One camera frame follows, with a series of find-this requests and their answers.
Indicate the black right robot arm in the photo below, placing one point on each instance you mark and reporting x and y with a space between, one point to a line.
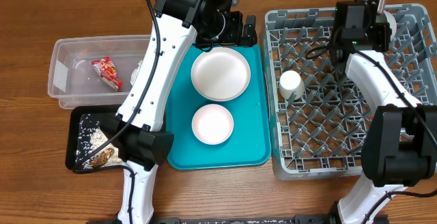
400 147

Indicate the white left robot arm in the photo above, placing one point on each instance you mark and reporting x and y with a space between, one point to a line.
136 127

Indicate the grey dishwasher rack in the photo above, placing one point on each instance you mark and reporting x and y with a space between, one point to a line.
320 134

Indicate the large white plate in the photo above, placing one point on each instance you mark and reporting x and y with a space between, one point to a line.
221 75

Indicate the white tissue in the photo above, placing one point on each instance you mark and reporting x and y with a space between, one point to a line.
135 73

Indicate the grey-white bowl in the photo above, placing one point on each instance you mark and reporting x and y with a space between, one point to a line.
390 19

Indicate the teal serving tray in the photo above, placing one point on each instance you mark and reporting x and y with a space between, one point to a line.
249 143

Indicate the clear plastic bin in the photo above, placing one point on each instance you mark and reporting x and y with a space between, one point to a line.
73 80

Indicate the red snack wrapper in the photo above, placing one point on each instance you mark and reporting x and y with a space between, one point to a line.
107 72

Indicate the brown food scrap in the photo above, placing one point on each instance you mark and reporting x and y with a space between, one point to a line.
102 158

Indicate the black plastic tray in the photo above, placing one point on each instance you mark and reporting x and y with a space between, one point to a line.
73 134

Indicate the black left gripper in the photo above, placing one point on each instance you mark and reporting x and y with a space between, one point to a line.
233 35

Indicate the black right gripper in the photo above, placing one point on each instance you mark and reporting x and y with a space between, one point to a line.
386 33

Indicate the white rice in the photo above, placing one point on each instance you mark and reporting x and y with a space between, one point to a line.
90 138

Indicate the cream plastic cup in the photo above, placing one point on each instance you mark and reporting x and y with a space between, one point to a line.
290 83

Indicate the small pink-white dish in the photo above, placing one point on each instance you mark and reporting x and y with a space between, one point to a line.
212 124

